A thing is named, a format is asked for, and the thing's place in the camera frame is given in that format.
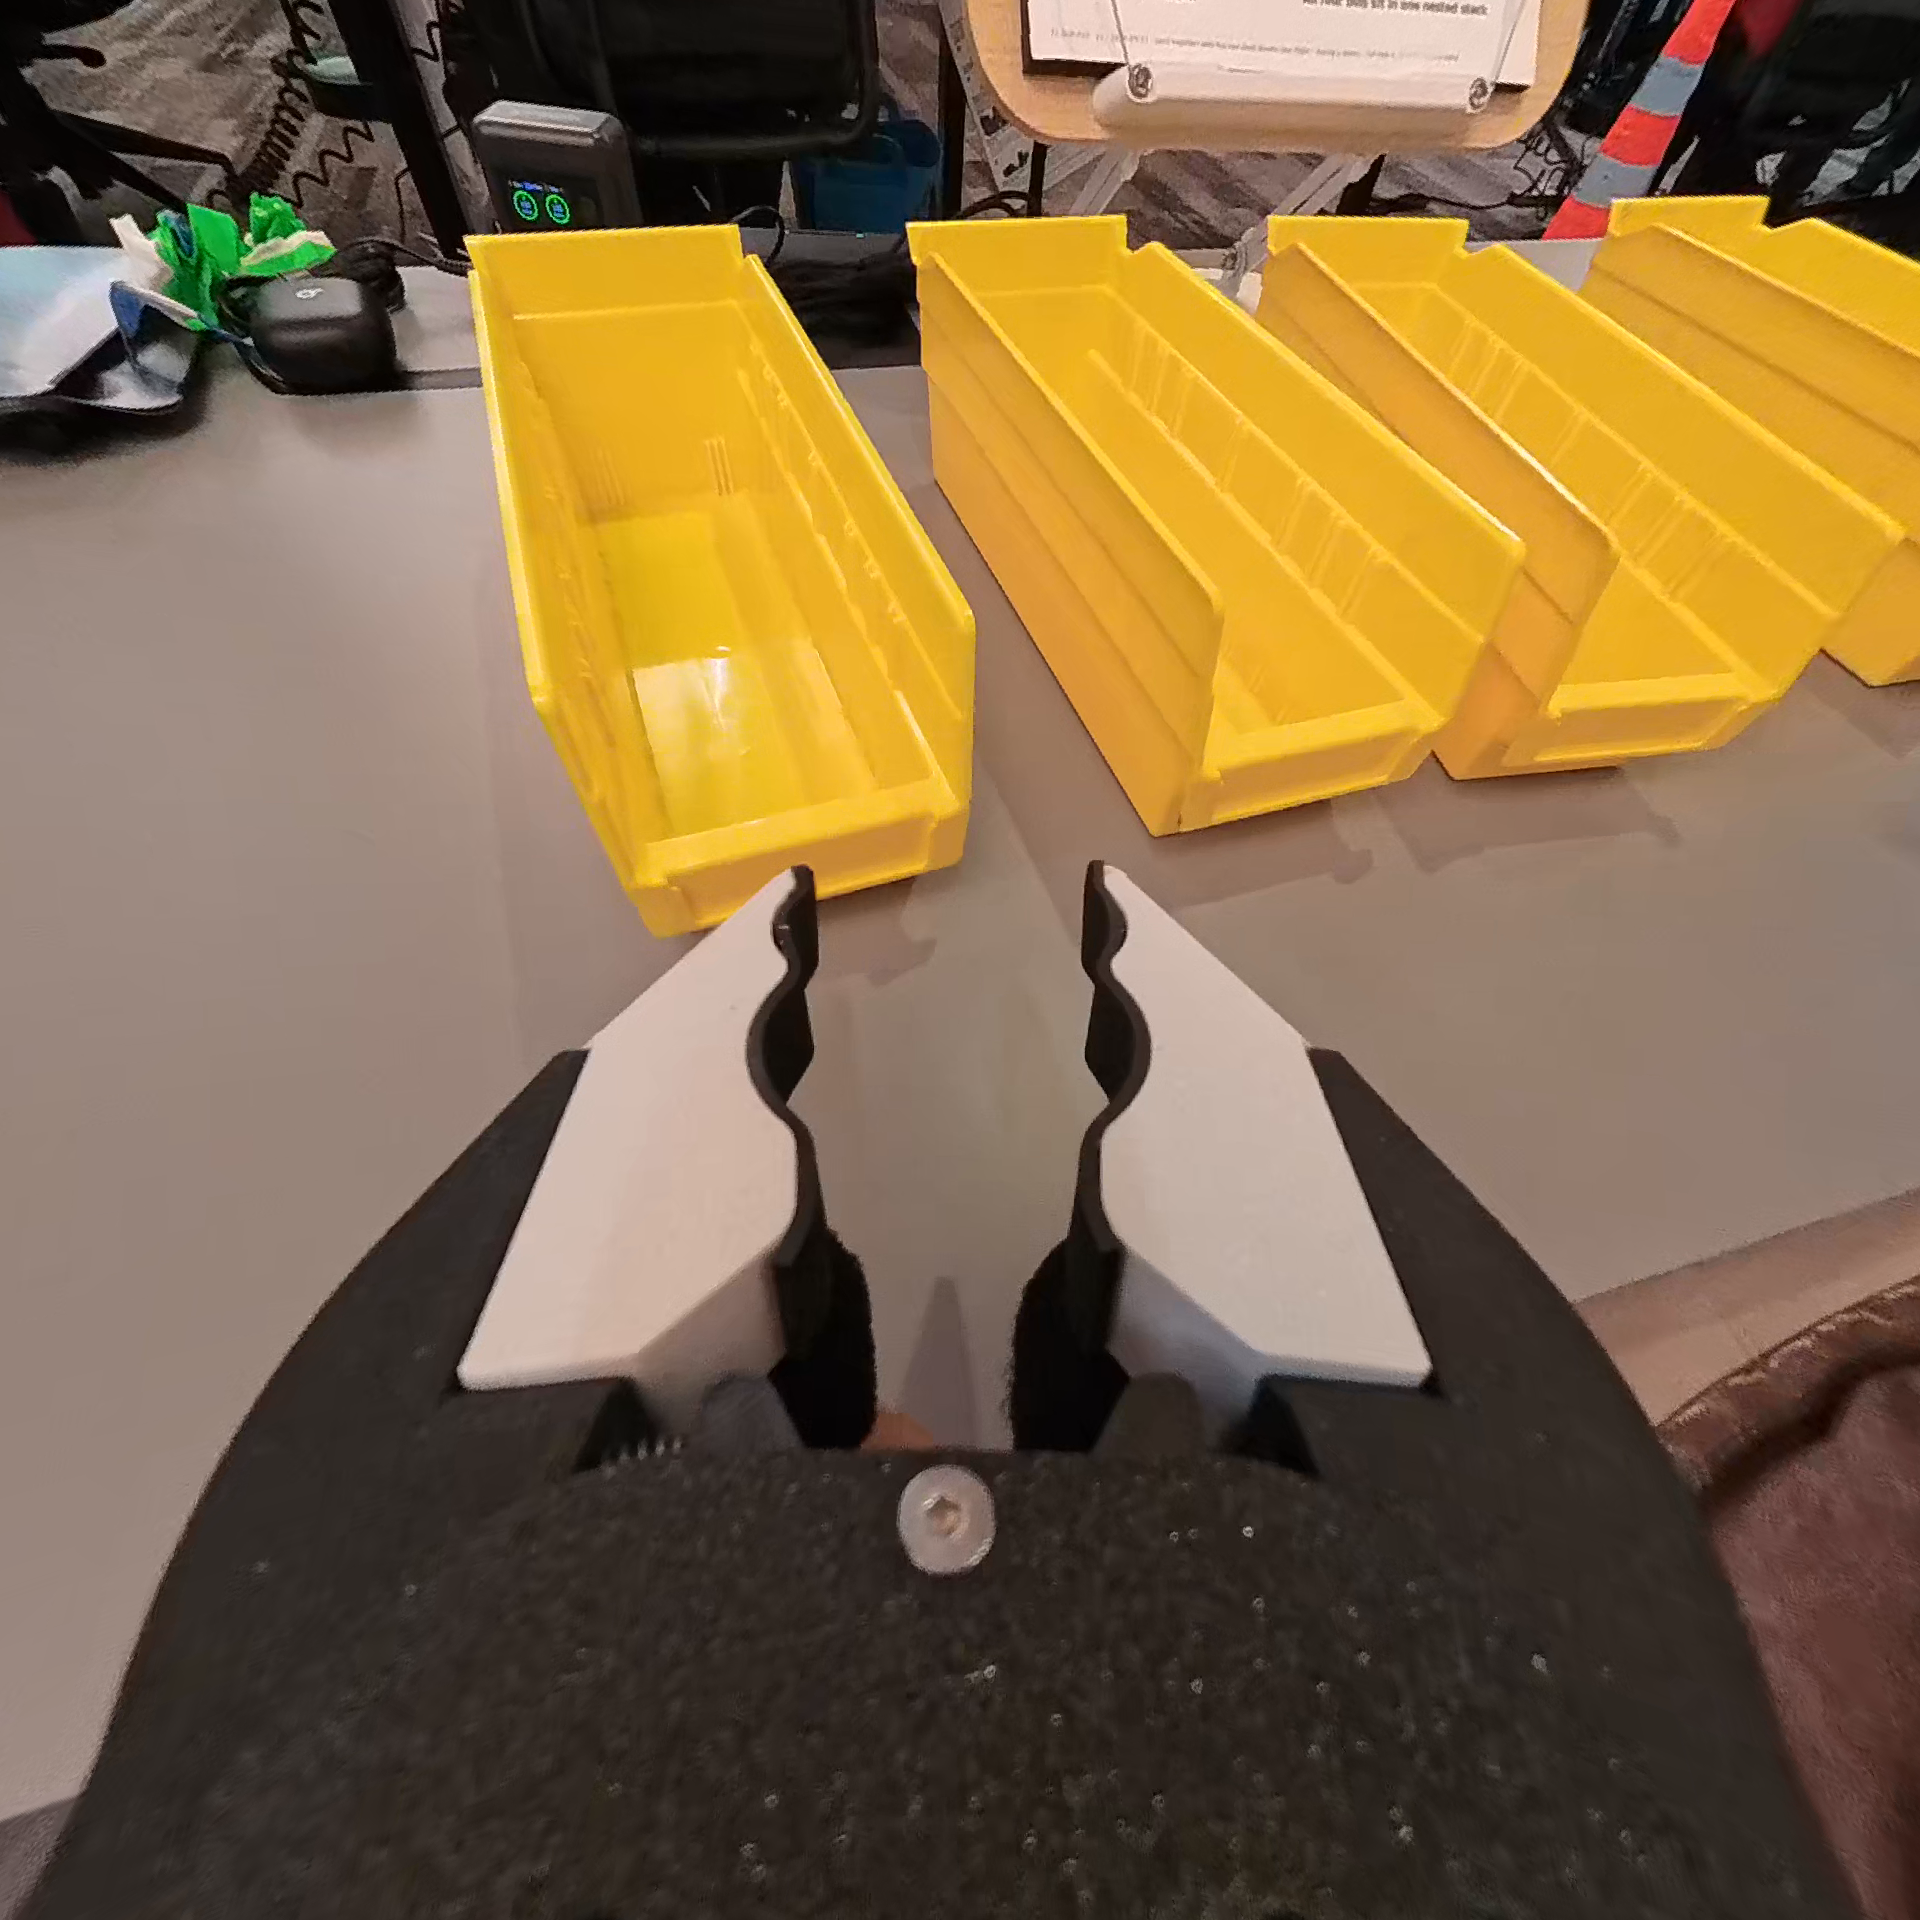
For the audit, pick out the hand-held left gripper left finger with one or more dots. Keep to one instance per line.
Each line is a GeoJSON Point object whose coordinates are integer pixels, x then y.
{"type": "Point", "coordinates": [647, 1203]}

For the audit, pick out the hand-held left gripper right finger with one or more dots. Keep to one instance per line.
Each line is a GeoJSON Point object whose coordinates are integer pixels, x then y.
{"type": "Point", "coordinates": [1259, 1203]}

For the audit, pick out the yellow plastic storage bin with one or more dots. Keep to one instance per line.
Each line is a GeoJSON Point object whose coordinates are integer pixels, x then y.
{"type": "Point", "coordinates": [1647, 496]}
{"type": "Point", "coordinates": [1126, 527]}
{"type": "Point", "coordinates": [720, 603]}
{"type": "Point", "coordinates": [1773, 345]}

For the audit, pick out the grey desk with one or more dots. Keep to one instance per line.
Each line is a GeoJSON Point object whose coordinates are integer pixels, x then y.
{"type": "Point", "coordinates": [225, 754]}

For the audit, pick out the person's brown trousers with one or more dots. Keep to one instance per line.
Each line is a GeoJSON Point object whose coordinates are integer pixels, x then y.
{"type": "Point", "coordinates": [1828, 1572]}

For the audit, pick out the black pouch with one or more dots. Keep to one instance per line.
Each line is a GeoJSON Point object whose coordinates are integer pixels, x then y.
{"type": "Point", "coordinates": [326, 337]}

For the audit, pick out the blue container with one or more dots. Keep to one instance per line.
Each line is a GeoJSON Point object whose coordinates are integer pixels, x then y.
{"type": "Point", "coordinates": [873, 177]}

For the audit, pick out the black power station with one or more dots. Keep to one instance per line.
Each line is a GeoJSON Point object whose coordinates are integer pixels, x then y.
{"type": "Point", "coordinates": [552, 152]}

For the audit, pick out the green plastic object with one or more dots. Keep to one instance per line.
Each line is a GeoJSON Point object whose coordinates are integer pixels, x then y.
{"type": "Point", "coordinates": [208, 239]}

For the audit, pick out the wooden sign board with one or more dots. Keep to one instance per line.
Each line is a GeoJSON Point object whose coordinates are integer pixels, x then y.
{"type": "Point", "coordinates": [1052, 112]}

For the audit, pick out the orange traffic cone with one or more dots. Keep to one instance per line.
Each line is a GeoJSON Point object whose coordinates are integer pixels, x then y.
{"type": "Point", "coordinates": [1647, 102]}

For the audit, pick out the printed instruction sheet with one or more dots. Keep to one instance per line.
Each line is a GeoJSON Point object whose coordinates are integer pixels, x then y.
{"type": "Point", "coordinates": [1277, 28]}

